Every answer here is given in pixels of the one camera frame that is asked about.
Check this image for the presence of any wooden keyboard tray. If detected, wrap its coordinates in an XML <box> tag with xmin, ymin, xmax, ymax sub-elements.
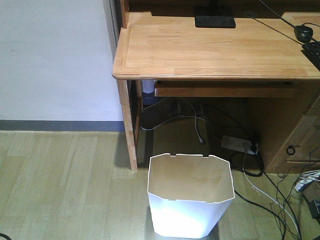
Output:
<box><xmin>154</xmin><ymin>80</ymin><xmax>297</xmax><ymax>98</ymax></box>

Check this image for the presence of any black keyboard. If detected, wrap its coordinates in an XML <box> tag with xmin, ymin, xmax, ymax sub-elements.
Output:
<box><xmin>302</xmin><ymin>42</ymin><xmax>320</xmax><ymax>70</ymax></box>

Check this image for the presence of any thick black floor cable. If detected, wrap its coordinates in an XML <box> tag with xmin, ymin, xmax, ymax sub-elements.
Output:
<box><xmin>229</xmin><ymin>152</ymin><xmax>286</xmax><ymax>240</ymax></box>

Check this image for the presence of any black computer mouse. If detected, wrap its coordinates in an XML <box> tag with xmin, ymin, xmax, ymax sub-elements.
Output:
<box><xmin>294</xmin><ymin>25</ymin><xmax>314</xmax><ymax>43</ymax></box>

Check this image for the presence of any white cable on floor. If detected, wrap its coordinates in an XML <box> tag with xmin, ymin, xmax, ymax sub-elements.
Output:
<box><xmin>242</xmin><ymin>149</ymin><xmax>300</xmax><ymax>236</ymax></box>

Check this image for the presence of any wooden desk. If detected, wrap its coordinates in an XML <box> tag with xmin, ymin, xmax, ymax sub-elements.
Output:
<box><xmin>112</xmin><ymin>0</ymin><xmax>320</xmax><ymax>173</ymax></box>

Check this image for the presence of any grey cable with plug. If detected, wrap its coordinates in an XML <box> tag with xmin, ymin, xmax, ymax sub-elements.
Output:
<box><xmin>138</xmin><ymin>96</ymin><xmax>206</xmax><ymax>146</ymax></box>

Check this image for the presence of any black monitor stand base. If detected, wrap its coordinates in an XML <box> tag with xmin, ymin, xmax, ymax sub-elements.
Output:
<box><xmin>194</xmin><ymin>0</ymin><xmax>236</xmax><ymax>29</ymax></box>

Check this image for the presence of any white paper trash bin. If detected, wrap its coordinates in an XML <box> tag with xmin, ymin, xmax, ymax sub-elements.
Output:
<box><xmin>147</xmin><ymin>153</ymin><xmax>235</xmax><ymax>239</ymax></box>

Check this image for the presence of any white power strip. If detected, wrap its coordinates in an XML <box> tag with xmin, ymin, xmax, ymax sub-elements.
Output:
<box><xmin>221</xmin><ymin>135</ymin><xmax>259</xmax><ymax>155</ymax></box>

